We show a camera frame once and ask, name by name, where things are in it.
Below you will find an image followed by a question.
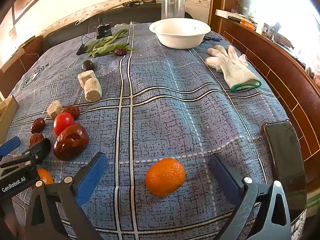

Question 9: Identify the large pale yam piece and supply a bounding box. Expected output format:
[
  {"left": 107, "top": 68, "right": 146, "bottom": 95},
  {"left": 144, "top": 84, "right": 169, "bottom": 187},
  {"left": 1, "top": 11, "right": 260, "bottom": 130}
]
[{"left": 84, "top": 77, "right": 102, "bottom": 103}]

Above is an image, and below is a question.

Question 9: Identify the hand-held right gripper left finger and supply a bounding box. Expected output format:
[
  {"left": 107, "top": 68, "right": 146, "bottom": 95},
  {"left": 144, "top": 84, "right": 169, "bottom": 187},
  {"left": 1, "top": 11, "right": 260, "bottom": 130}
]
[{"left": 25, "top": 152, "right": 108, "bottom": 240}]

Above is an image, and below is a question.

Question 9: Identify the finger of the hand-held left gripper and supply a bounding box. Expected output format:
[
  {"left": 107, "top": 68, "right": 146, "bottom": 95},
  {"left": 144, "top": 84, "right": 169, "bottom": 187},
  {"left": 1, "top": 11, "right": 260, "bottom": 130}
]
[
  {"left": 0, "top": 138, "right": 52, "bottom": 167},
  {"left": 0, "top": 137, "right": 21, "bottom": 156}
]

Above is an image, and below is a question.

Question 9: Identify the brown leather seat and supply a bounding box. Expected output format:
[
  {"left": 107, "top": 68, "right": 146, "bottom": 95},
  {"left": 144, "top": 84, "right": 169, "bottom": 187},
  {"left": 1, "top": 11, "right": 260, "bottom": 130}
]
[{"left": 0, "top": 36, "right": 43, "bottom": 98}]

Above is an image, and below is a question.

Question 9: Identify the red tomato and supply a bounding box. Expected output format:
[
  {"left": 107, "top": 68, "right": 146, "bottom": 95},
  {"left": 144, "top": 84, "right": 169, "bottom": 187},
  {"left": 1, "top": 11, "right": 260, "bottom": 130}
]
[{"left": 53, "top": 112, "right": 75, "bottom": 136}]

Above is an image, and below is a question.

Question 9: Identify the black sofa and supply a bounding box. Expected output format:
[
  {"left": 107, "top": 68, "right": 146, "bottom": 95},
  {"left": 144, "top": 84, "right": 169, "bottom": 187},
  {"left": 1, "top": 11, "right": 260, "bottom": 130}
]
[{"left": 42, "top": 4, "right": 194, "bottom": 55}]

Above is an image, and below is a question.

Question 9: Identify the orange mandarin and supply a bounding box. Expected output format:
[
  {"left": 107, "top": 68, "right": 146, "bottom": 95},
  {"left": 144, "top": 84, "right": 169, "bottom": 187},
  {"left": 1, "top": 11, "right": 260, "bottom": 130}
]
[
  {"left": 31, "top": 168, "right": 54, "bottom": 189},
  {"left": 145, "top": 157, "right": 186, "bottom": 197}
]

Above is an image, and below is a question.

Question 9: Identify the clear plastic cylinder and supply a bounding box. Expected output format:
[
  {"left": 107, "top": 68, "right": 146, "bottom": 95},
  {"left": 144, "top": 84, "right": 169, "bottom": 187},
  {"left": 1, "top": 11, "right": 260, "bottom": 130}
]
[{"left": 161, "top": 0, "right": 185, "bottom": 20}]

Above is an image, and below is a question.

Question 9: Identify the small pale yam piece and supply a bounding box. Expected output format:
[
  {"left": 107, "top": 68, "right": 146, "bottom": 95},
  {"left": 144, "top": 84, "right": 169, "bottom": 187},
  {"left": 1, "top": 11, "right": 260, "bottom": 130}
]
[{"left": 47, "top": 100, "right": 63, "bottom": 120}]

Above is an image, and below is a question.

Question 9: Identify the black tool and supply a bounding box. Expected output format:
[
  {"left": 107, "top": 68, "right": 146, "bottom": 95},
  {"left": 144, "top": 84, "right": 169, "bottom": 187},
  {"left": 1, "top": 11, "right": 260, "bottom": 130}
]
[{"left": 122, "top": 0, "right": 157, "bottom": 7}]

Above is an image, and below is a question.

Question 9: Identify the large dark red jujube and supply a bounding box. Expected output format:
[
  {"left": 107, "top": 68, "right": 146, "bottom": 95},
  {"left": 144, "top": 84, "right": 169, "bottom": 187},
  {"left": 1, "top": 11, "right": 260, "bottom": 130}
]
[{"left": 53, "top": 123, "right": 90, "bottom": 161}]

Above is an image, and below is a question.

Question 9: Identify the black electronic device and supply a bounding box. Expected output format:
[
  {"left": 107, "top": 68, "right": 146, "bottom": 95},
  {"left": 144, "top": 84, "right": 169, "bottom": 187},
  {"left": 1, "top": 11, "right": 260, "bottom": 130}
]
[{"left": 96, "top": 17, "right": 112, "bottom": 39}]

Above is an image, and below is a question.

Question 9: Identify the dark round fruit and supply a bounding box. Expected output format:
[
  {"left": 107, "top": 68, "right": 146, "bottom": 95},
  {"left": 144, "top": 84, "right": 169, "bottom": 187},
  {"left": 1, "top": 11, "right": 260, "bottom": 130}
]
[{"left": 82, "top": 60, "right": 95, "bottom": 72}]

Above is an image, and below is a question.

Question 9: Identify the wooden window ledge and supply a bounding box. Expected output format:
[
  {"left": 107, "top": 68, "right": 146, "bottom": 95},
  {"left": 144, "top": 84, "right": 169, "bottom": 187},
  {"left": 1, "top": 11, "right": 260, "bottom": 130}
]
[{"left": 207, "top": 0, "right": 320, "bottom": 193}]

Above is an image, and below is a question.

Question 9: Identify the black smartphone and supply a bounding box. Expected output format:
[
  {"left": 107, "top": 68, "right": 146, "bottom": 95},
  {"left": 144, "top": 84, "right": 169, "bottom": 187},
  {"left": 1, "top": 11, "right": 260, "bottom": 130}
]
[{"left": 261, "top": 120, "right": 307, "bottom": 217}]

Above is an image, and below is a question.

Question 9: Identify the blue plaid blanket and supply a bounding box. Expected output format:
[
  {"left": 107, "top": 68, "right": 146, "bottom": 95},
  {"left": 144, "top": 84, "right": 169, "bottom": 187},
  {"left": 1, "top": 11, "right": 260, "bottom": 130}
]
[{"left": 6, "top": 22, "right": 290, "bottom": 240}]

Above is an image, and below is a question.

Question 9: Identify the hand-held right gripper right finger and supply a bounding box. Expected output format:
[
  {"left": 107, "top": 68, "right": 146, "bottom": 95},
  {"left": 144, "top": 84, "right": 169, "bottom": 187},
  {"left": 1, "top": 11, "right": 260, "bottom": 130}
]
[{"left": 209, "top": 153, "right": 292, "bottom": 240}]

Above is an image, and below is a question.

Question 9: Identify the white knit glove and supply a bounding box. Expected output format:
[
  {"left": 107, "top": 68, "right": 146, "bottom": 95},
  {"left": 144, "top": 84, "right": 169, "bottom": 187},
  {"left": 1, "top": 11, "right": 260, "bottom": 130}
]
[{"left": 204, "top": 45, "right": 262, "bottom": 92}]

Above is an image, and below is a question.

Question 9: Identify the pile of green beans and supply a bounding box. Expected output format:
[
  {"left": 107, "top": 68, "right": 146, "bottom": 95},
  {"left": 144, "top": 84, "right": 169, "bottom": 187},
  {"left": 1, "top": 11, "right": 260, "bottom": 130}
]
[{"left": 84, "top": 29, "right": 134, "bottom": 57}]

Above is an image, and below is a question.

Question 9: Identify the white bowl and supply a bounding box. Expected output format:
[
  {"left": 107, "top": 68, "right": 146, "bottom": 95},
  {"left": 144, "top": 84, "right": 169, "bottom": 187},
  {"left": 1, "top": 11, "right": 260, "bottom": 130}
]
[{"left": 149, "top": 18, "right": 211, "bottom": 49}]

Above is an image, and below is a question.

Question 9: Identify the cardboard box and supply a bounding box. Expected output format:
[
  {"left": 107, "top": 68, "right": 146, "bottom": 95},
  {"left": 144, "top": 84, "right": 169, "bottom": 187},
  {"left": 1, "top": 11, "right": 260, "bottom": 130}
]
[{"left": 0, "top": 95, "right": 19, "bottom": 145}]

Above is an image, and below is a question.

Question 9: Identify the white box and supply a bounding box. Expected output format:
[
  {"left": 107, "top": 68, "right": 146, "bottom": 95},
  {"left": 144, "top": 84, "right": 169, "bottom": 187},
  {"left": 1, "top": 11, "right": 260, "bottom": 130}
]
[{"left": 215, "top": 9, "right": 238, "bottom": 18}]

